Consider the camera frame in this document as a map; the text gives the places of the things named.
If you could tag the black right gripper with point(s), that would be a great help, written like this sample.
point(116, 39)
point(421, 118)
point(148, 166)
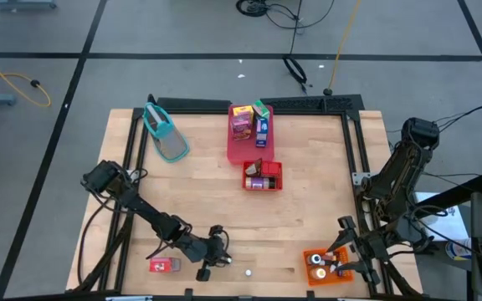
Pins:
point(370, 248)

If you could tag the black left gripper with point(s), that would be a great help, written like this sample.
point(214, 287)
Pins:
point(207, 251)

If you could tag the dark dropper bottle white label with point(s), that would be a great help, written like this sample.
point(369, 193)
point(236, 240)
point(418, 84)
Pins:
point(228, 260)

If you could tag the orange liquid small bottle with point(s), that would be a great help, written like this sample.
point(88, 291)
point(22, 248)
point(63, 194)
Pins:
point(329, 258)

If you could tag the purple label dropper bottle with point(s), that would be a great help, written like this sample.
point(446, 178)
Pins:
point(340, 271)

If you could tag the black squeeze bottle white collar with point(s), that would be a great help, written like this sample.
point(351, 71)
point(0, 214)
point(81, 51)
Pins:
point(315, 259)

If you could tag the yellow squeeze bottle white collar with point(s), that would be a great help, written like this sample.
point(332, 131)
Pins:
point(318, 273)

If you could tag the red cereal box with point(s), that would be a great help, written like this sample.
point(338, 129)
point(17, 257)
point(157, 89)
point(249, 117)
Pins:
point(163, 264)

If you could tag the spice shaker purple label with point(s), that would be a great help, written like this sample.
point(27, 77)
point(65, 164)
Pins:
point(259, 182)

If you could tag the brown spice packet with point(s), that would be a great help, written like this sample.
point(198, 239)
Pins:
point(252, 168)

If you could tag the smoked paprika tin red lid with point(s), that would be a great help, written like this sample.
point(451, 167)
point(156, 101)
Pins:
point(271, 169)

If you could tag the magenta Raisin Bran cereal box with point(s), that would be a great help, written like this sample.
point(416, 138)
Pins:
point(241, 127)

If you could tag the blue Frosted Flakes cereal box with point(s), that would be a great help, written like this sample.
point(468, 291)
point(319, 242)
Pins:
point(262, 134)

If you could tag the yellow Corn Pops cereal box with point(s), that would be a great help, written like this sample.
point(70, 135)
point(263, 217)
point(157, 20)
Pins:
point(243, 110)

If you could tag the green Apple Jacks cereal box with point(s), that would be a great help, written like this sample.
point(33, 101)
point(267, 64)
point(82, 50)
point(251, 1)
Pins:
point(261, 108)

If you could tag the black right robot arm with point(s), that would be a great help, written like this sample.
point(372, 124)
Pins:
point(400, 175)

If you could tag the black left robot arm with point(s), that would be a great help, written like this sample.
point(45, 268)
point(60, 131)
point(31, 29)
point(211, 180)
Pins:
point(140, 205)

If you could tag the orange plastic basket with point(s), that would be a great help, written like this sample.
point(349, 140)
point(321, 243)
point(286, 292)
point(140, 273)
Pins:
point(333, 281)

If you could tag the red dropper bottle white cap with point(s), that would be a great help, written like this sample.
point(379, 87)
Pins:
point(248, 272)

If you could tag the black table clamp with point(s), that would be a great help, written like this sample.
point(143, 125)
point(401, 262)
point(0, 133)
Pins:
point(188, 293)
point(310, 294)

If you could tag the white paper sheet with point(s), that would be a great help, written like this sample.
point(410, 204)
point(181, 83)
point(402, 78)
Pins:
point(442, 217)

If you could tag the red plastic basket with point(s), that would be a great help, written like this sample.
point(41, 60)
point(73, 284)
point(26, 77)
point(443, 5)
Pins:
point(279, 184)

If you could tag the pink plastic tray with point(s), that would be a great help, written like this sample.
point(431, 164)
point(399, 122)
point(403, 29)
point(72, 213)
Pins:
point(241, 152)

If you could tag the grey metal bracket plate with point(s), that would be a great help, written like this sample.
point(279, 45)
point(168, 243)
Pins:
point(360, 179)
point(134, 173)

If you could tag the black aluminium table frame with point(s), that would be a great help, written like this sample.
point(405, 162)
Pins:
point(308, 112)

